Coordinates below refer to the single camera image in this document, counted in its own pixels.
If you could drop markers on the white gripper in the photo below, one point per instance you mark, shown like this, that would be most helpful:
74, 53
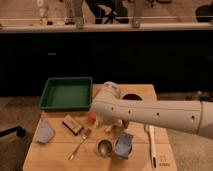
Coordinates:
100, 122

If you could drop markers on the brown rectangular eraser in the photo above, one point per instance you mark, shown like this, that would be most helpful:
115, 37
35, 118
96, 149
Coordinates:
72, 124

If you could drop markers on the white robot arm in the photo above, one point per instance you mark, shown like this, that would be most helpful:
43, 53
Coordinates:
195, 117

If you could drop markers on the purple bowl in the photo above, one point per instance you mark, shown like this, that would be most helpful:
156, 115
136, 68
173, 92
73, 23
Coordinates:
131, 97

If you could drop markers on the yellow banana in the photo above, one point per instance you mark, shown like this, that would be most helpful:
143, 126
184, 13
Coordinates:
110, 129

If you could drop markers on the orange ball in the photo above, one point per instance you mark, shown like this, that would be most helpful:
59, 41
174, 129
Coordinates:
91, 116

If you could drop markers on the silver metal cup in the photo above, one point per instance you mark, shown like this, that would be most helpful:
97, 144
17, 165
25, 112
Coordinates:
104, 148

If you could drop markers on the silver fork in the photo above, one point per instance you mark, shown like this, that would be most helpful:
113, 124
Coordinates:
85, 136

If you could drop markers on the green plastic tray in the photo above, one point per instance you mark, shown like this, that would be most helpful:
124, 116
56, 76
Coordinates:
67, 94

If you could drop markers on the light blue cloth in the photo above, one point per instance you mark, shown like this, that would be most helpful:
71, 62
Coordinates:
44, 133

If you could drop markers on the white handled spatula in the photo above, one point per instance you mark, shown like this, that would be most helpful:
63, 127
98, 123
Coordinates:
150, 130

